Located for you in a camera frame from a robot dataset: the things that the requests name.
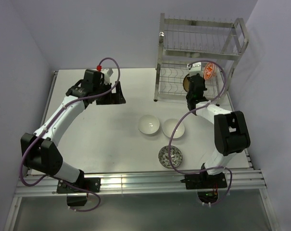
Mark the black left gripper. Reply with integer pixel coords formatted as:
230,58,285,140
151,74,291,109
93,81,126,105

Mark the brown glazed bowl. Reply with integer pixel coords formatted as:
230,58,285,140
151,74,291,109
182,74,190,92

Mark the orange patterned bowl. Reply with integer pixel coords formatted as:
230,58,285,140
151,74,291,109
203,62,217,80

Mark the black white floral bowl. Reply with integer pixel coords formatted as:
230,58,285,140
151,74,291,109
158,145,183,169

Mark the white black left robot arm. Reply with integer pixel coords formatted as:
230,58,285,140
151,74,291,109
21,65,126,192

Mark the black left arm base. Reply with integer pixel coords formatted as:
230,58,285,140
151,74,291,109
56,178,101,212

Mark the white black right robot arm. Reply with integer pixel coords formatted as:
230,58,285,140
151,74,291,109
186,74,251,188

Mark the stainless steel dish rack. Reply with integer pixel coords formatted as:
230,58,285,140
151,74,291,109
154,13,249,101

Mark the white bowl left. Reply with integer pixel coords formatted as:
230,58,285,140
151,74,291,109
138,115,160,135

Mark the white bowl right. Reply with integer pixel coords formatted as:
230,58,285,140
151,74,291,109
162,118,185,139

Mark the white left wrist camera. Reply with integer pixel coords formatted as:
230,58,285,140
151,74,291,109
96,65,113,85

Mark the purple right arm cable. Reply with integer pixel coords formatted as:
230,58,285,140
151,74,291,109
168,60,233,205

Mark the aluminium mounting rail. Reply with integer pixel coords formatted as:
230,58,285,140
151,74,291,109
14,168,266,197

